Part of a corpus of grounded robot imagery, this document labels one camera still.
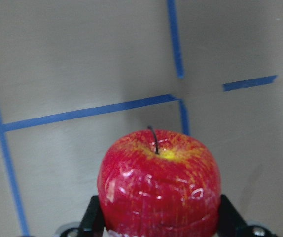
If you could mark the red apple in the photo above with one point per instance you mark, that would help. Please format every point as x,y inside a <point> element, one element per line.
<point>159,183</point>

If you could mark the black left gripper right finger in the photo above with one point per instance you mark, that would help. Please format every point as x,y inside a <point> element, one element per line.
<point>230,222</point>

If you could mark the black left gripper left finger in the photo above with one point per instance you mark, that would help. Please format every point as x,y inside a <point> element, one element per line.
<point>92,223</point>

